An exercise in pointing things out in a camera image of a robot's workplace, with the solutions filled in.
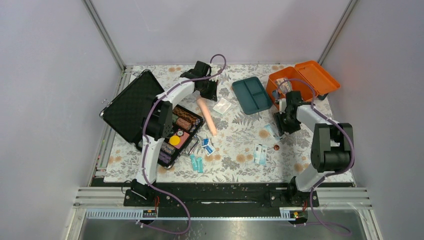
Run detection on blue white medicine packet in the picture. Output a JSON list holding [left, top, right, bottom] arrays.
[[264, 122, 283, 141]]

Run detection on orange black chip stack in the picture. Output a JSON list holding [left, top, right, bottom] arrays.
[[173, 106, 201, 126]]

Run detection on small blue sachets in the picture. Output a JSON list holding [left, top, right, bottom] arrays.
[[201, 138, 216, 157]]

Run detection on blue white sachet packet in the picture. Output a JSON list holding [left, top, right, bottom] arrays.
[[253, 143, 268, 166]]

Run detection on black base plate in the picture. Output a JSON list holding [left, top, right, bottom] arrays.
[[90, 177, 320, 218]]

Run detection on teal divided tray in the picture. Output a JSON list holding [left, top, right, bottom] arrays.
[[231, 76, 272, 115]]

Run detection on yellow poker chip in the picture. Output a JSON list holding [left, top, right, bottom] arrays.
[[168, 135, 181, 146]]

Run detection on colourful plaster box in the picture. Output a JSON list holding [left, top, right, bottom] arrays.
[[275, 77, 293, 94]]

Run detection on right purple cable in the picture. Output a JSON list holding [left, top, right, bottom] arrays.
[[276, 78, 356, 237]]

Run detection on teal tube pair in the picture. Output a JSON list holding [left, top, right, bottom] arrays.
[[190, 154, 204, 173]]

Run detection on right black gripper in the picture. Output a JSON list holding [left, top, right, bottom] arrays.
[[273, 109, 301, 137]]

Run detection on clear gauze packet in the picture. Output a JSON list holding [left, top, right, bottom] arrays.
[[212, 97, 232, 115]]

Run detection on black poker chip case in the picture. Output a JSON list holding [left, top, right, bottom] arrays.
[[99, 69, 205, 167]]

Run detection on red white chip stack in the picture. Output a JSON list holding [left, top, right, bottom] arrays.
[[175, 117, 192, 132]]

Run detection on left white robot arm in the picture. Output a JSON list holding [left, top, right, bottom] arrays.
[[135, 62, 227, 186]]

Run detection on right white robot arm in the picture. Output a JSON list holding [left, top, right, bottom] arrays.
[[273, 91, 355, 206]]

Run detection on purple cable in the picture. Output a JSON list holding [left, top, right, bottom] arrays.
[[140, 53, 227, 235], [276, 78, 356, 237]]

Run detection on floral table mat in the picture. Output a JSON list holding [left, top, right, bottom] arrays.
[[103, 64, 313, 183]]

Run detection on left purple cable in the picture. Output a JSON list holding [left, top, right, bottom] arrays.
[[140, 53, 227, 235]]

